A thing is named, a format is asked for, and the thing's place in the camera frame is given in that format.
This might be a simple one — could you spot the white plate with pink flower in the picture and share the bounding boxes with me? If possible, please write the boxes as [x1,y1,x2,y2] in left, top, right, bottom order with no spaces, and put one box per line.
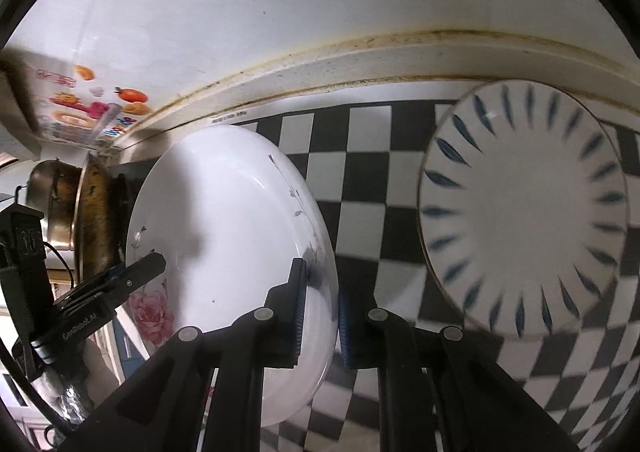
[125,125,338,426]

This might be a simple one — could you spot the white plate with blue leaves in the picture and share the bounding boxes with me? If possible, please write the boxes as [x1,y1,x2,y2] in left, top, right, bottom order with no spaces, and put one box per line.
[419,80,629,339]

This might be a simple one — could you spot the dark wok pan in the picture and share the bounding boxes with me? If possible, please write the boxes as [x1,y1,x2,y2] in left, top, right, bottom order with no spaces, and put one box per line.
[72,153,130,284]

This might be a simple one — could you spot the steel steamer pot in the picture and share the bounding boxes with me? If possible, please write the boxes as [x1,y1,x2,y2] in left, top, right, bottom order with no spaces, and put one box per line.
[26,159,81,251]

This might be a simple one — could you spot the black white checkered mat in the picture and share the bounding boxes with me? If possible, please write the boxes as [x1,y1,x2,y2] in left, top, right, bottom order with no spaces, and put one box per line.
[247,100,639,451]

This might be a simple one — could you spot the colourful wall sticker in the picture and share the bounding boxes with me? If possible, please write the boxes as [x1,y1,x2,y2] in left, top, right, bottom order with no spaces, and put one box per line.
[24,60,152,148]

